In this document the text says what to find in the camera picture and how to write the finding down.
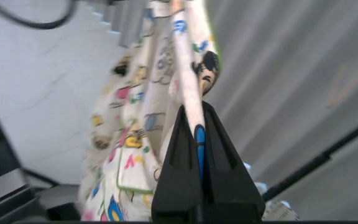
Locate white laundry basket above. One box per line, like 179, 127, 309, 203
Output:
262, 200, 300, 222

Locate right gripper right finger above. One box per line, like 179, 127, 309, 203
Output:
202, 101, 265, 222

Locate pink clothes hanger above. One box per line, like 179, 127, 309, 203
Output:
324, 46, 358, 110

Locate black clothes rack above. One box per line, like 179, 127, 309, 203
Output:
261, 113, 358, 202

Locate cream printed garment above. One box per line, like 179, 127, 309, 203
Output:
78, 0, 222, 222

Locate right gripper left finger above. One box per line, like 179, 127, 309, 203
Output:
151, 105, 204, 222

